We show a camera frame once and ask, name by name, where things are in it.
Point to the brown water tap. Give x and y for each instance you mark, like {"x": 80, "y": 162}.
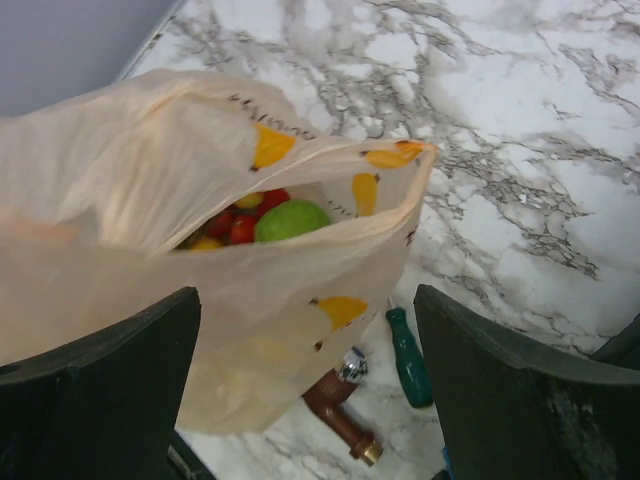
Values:
{"x": 325, "y": 398}

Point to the green fake guava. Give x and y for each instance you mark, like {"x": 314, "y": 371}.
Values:
{"x": 290, "y": 219}

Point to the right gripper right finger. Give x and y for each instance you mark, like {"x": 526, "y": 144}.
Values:
{"x": 512, "y": 407}

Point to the orange translucent plastic bag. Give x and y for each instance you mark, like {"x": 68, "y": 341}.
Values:
{"x": 105, "y": 202}

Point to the green handled screwdriver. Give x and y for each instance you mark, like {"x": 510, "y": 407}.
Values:
{"x": 409, "y": 361}

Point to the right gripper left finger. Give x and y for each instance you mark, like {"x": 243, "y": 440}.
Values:
{"x": 105, "y": 406}

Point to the red fake cherry tomatoes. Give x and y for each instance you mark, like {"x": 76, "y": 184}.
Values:
{"x": 236, "y": 224}

